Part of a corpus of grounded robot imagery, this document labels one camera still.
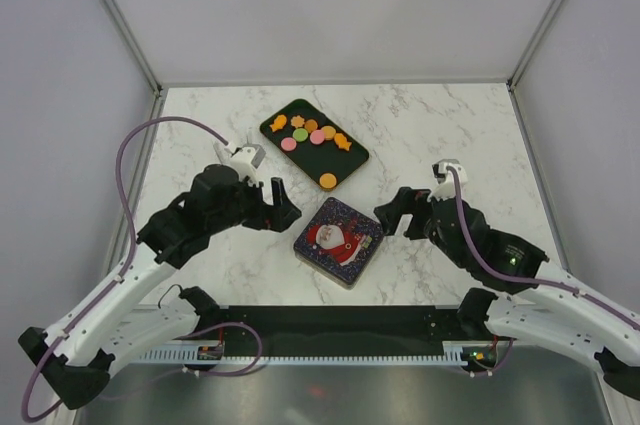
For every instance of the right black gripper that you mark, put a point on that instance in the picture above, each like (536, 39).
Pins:
(407, 201)

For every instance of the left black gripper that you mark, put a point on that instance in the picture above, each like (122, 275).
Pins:
(273, 217)

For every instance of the square cookie tin box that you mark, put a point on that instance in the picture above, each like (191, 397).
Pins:
(345, 282)

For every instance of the silver metal tongs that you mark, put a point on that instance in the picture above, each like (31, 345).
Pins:
(224, 151)

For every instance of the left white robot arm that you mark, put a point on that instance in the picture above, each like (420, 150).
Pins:
(83, 351)

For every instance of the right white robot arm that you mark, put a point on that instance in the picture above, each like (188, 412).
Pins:
(522, 294)

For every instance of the orange round biscuit front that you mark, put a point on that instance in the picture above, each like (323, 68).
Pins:
(328, 181)

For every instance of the pink macaron cookie left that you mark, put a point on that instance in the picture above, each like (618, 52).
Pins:
(288, 144)

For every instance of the pink macaron cookie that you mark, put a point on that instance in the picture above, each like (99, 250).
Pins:
(317, 137)
(288, 144)

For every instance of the dark green cookie tray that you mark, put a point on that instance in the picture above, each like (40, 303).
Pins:
(315, 160)

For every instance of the pink macaron cookie right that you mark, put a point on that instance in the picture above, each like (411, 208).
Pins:
(317, 137)

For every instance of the orange fish cookie left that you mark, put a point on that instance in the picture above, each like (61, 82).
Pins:
(279, 123)

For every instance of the orange fish cookie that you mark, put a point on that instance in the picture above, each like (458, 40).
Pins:
(342, 141)
(279, 123)

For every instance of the brown shell cookie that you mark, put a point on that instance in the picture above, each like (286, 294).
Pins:
(311, 125)

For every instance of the orange fish cookie right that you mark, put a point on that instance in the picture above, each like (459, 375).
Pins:
(342, 141)

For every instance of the orange flower cookie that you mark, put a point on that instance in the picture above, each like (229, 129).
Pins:
(297, 121)

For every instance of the beige round biscuit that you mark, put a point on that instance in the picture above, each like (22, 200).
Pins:
(329, 132)

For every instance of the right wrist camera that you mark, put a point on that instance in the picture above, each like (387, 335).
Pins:
(450, 176)

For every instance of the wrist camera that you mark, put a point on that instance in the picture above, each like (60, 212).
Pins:
(450, 176)
(246, 162)

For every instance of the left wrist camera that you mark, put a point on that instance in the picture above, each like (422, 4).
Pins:
(246, 162)

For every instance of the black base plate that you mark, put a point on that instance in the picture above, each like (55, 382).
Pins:
(340, 328)

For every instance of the white slotted cable duct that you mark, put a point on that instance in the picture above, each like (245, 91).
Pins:
(200, 355)

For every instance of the right aluminium frame post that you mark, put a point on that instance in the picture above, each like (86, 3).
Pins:
(545, 24)

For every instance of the aluminium frame post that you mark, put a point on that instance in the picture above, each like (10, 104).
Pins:
(126, 34)
(545, 24)

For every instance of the left aluminium frame post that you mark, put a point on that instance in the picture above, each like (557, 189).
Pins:
(126, 34)

